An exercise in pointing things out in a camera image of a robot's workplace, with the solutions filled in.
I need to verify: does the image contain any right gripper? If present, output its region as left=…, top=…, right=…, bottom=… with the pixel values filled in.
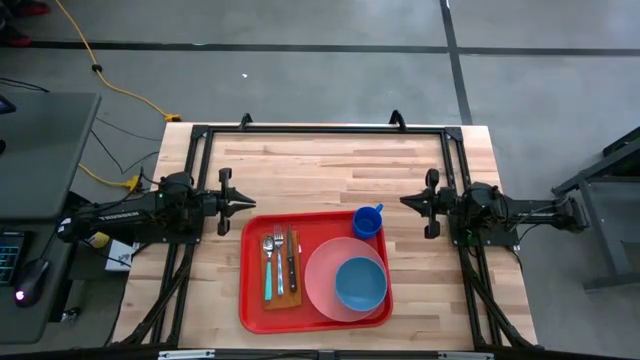
left=399, top=168, right=454, bottom=240

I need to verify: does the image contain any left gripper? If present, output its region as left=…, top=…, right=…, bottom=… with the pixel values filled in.
left=202, top=167, right=257, bottom=237

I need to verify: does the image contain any blue cup with handle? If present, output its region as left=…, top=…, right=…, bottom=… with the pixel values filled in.
left=352, top=202, right=385, bottom=240

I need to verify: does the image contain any spoon with teal handle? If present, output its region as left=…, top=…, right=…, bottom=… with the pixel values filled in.
left=262, top=234, right=276, bottom=303

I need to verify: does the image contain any knife with black handle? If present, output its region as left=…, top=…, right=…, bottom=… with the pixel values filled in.
left=285, top=224, right=299, bottom=294

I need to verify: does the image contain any blue bowl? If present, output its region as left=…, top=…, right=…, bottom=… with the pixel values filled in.
left=334, top=256, right=389, bottom=313

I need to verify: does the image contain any orange cloth napkin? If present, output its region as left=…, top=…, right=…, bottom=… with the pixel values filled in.
left=259, top=228, right=304, bottom=311

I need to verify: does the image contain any pink plate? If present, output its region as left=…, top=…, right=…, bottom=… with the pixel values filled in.
left=303, top=236, right=390, bottom=324

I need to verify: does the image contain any red plastic tray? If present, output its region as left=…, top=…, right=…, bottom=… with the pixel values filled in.
left=238, top=209, right=395, bottom=335

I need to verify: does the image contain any black table clamp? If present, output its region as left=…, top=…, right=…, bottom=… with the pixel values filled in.
left=388, top=109, right=409, bottom=131

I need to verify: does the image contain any white box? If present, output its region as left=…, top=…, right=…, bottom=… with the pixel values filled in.
left=103, top=238, right=141, bottom=274

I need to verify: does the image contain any dark grey metal cart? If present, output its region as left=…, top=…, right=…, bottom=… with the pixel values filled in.
left=551, top=124, right=640, bottom=291

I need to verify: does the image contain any grey desk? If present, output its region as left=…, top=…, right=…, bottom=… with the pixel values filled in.
left=0, top=91, right=102, bottom=346

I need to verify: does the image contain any black computer mouse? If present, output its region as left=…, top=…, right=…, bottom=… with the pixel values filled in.
left=13, top=258, right=51, bottom=308

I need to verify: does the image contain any black keyboard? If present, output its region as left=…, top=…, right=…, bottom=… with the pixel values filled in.
left=0, top=230, right=27, bottom=287

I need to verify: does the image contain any red object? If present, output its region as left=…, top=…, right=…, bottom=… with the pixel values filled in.
left=13, top=0, right=52, bottom=17
left=0, top=27, right=34, bottom=49

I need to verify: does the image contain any yellow cable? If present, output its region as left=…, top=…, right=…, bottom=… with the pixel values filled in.
left=78, top=164, right=142, bottom=192
left=54, top=0, right=182, bottom=124

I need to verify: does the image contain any black aluminium table frame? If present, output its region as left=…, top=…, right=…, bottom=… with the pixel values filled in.
left=119, top=122, right=539, bottom=360

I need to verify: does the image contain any silver aluminium bracket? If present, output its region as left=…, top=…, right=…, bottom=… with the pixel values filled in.
left=437, top=350, right=496, bottom=360
left=157, top=349, right=216, bottom=360

